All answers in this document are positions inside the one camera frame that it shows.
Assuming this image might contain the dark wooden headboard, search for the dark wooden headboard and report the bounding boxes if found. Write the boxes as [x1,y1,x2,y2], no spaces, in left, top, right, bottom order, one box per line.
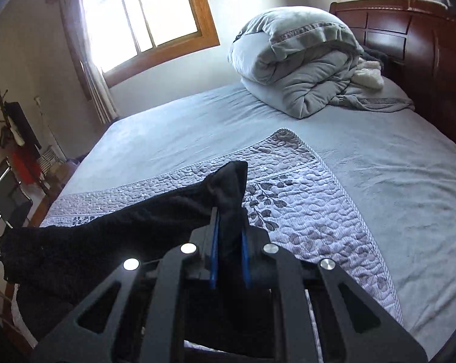
[330,0,456,143]

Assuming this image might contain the folded grey duvet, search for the folded grey duvet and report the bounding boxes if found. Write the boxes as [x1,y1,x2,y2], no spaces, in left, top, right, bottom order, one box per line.
[227,7,414,119]

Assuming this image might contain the wooden coat rack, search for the wooden coat rack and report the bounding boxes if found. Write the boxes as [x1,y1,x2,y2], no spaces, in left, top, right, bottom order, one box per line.
[0,89,14,149]

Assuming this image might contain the black pants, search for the black pants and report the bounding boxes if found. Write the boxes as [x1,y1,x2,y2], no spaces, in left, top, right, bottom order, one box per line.
[0,161,248,340]

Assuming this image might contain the red hanging garment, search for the red hanging garment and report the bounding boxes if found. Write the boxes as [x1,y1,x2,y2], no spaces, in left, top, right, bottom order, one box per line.
[11,147,42,185]

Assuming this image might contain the grey curtain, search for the grey curtain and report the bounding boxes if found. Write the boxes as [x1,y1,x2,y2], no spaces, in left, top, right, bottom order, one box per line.
[59,0,119,126]

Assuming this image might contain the white fluffy cloth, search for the white fluffy cloth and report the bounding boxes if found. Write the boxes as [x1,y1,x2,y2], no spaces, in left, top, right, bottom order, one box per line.
[351,57,385,90]

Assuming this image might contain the light blue bed sheet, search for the light blue bed sheet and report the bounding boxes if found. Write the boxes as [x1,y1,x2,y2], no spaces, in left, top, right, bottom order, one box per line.
[64,83,456,356]

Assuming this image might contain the large wooden frame window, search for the large wooden frame window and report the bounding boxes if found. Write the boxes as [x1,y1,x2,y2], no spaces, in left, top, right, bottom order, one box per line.
[44,0,222,89]

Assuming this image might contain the grey quilted bed runner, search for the grey quilted bed runner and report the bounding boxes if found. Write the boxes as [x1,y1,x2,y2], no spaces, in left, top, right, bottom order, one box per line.
[39,128,405,363]

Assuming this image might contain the black chrome chair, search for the black chrome chair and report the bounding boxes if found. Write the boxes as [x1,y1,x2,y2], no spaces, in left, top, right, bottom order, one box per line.
[0,157,33,229]

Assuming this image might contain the cardboard box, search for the cardboard box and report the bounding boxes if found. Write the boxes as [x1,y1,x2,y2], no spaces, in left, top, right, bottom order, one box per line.
[47,161,78,193]

